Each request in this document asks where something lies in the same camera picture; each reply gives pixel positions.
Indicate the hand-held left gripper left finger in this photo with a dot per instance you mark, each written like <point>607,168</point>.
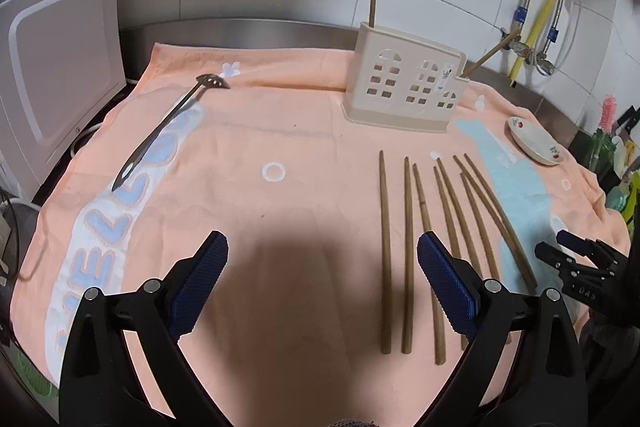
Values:
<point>200,277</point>

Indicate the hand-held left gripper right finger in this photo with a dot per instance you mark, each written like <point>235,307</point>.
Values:
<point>445,279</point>

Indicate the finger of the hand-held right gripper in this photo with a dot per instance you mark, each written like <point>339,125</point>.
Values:
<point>575,277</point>
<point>592,249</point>

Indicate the group of wooden chopsticks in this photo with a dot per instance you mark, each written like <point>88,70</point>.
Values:
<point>384,257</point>

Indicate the beige plastic utensil holder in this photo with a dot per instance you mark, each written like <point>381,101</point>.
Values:
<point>357,82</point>

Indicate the green detergent bottle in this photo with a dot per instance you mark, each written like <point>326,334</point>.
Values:
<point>625,197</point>

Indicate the white dish with cherry print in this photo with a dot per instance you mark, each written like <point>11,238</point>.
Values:
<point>537,142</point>

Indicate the pink bottle brush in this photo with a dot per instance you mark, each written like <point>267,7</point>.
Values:
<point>607,112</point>

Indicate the orange printed towel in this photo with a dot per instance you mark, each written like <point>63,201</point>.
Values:
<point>300,132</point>

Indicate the brass water valve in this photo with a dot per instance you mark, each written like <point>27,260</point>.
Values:
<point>545,64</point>
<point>520,46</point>

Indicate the metal spoon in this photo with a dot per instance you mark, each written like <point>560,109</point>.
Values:
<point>215,82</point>

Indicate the white microwave oven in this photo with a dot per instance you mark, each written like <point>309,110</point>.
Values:
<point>50,82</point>

